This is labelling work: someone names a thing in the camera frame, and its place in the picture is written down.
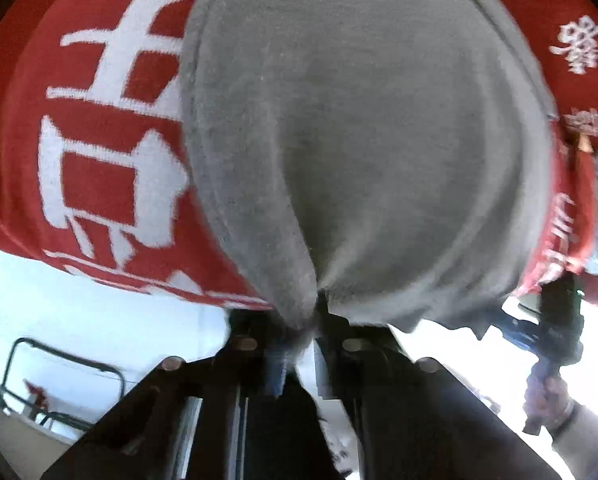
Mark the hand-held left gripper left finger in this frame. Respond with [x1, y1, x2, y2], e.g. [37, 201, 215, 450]
[42, 310, 286, 480]

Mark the black wristband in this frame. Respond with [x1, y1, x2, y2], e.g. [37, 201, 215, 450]
[549, 400, 580, 441]

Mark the person's right forearm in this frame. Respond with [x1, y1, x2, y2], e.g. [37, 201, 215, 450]
[549, 402, 598, 480]

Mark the black metal frame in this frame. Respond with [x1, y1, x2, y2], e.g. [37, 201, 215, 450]
[0, 337, 128, 433]

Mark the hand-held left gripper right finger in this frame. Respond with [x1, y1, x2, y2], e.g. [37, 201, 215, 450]
[315, 305, 562, 480]

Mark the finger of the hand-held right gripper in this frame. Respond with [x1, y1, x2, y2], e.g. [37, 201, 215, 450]
[479, 305, 544, 356]

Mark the red printed blanket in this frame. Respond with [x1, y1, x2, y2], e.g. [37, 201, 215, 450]
[0, 0, 598, 311]

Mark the grey sweater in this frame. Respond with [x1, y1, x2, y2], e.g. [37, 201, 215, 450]
[179, 0, 560, 335]

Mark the person's right hand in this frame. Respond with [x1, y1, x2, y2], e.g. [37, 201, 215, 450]
[521, 372, 578, 436]

